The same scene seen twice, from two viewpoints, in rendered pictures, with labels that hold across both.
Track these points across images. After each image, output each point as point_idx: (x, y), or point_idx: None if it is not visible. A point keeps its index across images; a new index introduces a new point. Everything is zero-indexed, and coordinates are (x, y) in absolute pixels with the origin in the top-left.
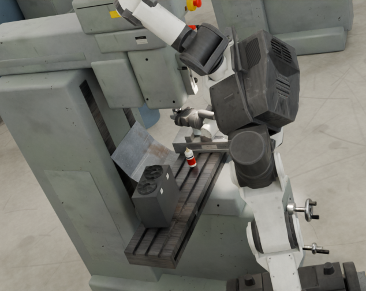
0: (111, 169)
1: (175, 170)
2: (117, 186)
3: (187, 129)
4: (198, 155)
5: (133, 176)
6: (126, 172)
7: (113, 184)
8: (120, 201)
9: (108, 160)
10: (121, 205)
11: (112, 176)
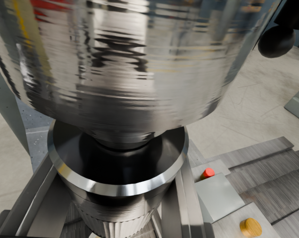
0: (2, 89)
1: (72, 213)
2: (16, 121)
3: (193, 156)
4: (147, 232)
5: (32, 134)
6: (22, 116)
7: (3, 113)
8: (19, 139)
9: None
10: (21, 144)
11: (2, 100)
